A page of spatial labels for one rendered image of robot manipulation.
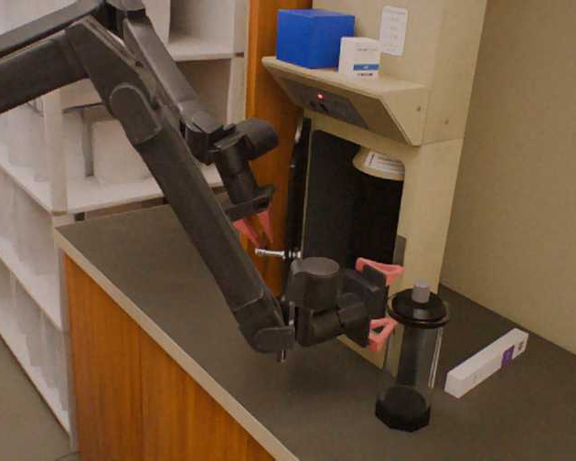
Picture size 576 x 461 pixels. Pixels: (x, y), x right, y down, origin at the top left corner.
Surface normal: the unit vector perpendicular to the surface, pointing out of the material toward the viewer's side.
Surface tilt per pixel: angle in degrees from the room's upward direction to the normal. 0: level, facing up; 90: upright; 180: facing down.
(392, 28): 90
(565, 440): 0
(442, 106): 90
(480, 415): 0
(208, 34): 90
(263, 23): 90
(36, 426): 0
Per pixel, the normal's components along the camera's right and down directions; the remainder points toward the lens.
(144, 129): 0.14, 0.40
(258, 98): 0.61, 0.35
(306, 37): -0.79, 0.20
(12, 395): 0.07, -0.92
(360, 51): 0.39, 0.39
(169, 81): 0.07, -0.62
